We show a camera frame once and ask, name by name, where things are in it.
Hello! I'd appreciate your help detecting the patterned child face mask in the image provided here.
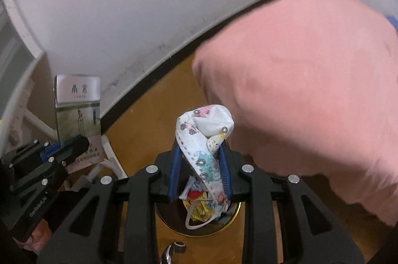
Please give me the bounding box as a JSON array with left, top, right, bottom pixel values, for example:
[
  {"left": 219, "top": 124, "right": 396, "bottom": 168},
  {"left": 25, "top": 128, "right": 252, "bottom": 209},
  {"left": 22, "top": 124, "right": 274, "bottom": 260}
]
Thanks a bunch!
[{"left": 176, "top": 104, "right": 235, "bottom": 230}]

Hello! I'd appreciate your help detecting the white green paper bag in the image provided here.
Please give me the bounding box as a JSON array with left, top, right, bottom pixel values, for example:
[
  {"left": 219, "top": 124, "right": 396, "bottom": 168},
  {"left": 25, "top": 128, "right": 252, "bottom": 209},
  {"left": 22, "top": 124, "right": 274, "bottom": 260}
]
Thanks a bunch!
[{"left": 54, "top": 74, "right": 105, "bottom": 174}]

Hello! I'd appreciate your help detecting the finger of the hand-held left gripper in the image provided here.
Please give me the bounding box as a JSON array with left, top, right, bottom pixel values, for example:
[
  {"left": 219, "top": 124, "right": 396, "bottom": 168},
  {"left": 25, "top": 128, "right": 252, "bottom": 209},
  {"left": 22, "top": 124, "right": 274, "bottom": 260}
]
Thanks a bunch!
[
  {"left": 40, "top": 142, "right": 63, "bottom": 158},
  {"left": 50, "top": 135, "right": 91, "bottom": 167}
]

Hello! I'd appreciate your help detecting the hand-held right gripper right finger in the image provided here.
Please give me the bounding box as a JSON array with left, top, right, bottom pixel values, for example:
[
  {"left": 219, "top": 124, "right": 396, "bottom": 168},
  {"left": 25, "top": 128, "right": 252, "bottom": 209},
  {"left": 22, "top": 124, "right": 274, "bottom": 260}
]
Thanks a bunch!
[{"left": 218, "top": 144, "right": 364, "bottom": 264}]

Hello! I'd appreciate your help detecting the pink cloth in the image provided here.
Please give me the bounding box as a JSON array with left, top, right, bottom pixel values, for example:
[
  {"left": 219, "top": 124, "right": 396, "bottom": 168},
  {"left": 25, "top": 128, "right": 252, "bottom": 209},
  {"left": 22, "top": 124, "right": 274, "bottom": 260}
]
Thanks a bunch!
[{"left": 191, "top": 0, "right": 398, "bottom": 227}]

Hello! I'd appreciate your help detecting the person's left hand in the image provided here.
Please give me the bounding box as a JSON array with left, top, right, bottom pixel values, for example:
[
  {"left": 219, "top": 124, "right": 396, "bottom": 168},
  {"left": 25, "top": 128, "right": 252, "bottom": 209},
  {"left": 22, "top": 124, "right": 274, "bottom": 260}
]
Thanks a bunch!
[{"left": 25, "top": 219, "right": 53, "bottom": 251}]

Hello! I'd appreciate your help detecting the black bin gold rim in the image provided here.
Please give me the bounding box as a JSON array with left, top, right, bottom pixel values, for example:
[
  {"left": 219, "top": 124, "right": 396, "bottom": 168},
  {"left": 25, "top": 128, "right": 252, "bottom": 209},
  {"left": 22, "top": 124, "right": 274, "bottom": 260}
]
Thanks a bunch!
[{"left": 154, "top": 200, "right": 242, "bottom": 238}]

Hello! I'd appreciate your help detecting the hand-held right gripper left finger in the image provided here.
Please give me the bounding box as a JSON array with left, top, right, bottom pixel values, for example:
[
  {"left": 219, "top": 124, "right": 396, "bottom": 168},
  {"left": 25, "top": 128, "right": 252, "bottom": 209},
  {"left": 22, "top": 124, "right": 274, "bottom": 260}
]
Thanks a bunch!
[{"left": 39, "top": 142, "right": 181, "bottom": 264}]

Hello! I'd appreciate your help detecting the monkey print snack packet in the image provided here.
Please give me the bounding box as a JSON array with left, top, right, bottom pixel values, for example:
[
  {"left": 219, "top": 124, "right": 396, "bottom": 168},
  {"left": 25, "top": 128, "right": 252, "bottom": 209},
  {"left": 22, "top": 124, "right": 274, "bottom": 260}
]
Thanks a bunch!
[{"left": 183, "top": 200, "right": 218, "bottom": 222}]

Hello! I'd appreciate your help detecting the chrome metal handle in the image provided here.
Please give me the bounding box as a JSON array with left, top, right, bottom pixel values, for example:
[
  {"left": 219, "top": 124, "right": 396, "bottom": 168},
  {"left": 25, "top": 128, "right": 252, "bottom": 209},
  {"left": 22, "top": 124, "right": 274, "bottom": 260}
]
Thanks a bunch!
[{"left": 160, "top": 244, "right": 174, "bottom": 264}]

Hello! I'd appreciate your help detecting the grey desk shelf unit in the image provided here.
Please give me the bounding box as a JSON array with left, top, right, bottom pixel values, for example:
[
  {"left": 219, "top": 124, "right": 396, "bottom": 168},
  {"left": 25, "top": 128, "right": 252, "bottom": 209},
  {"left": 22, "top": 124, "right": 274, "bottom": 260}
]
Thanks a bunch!
[{"left": 0, "top": 0, "right": 46, "bottom": 155}]

